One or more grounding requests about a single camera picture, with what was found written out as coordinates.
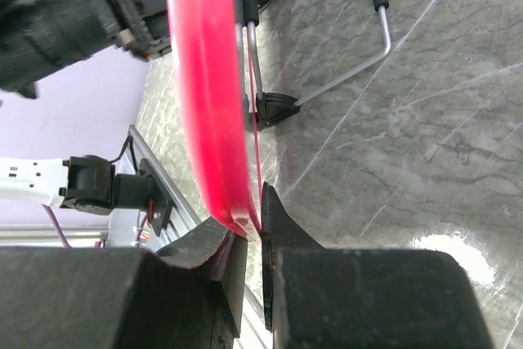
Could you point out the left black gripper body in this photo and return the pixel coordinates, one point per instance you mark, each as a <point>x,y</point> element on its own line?
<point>42,37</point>

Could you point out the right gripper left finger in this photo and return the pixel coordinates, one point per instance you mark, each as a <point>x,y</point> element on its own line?
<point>189,294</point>

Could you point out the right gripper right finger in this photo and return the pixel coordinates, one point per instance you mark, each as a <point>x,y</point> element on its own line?
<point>318,297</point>

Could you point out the pink framed whiteboard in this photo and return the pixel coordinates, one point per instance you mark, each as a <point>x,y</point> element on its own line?
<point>212,110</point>

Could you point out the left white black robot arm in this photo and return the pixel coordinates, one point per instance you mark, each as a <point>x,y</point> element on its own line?
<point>83,109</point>

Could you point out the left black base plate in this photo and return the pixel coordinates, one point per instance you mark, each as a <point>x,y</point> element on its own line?
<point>162,202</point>

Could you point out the metal wire whiteboard stand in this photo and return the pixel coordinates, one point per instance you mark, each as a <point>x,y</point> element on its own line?
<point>292,51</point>

